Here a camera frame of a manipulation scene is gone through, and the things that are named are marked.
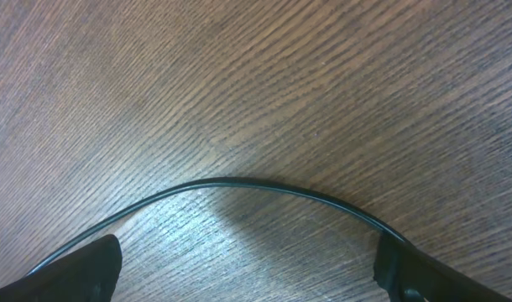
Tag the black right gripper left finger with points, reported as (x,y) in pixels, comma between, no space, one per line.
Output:
(89,274)

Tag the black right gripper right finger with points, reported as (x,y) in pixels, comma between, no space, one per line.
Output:
(408,274)

